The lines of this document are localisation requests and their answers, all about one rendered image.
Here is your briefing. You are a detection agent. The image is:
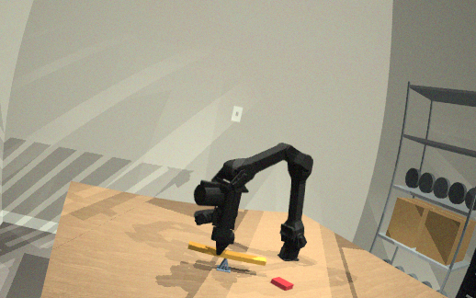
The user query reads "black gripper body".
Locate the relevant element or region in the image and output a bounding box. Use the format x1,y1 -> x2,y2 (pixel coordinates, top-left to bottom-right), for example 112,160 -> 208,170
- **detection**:
211,205 -> 238,245

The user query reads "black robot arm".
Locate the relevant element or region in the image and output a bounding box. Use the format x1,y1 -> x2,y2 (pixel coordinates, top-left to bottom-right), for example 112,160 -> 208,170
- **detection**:
194,143 -> 313,261

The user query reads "red rectangular block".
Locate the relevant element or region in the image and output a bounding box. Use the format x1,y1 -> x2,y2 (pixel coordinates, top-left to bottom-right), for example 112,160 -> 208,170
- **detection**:
270,277 -> 294,291

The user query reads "yellow bar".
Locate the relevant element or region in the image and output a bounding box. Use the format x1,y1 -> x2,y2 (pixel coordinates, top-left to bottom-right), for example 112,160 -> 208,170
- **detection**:
187,241 -> 266,266

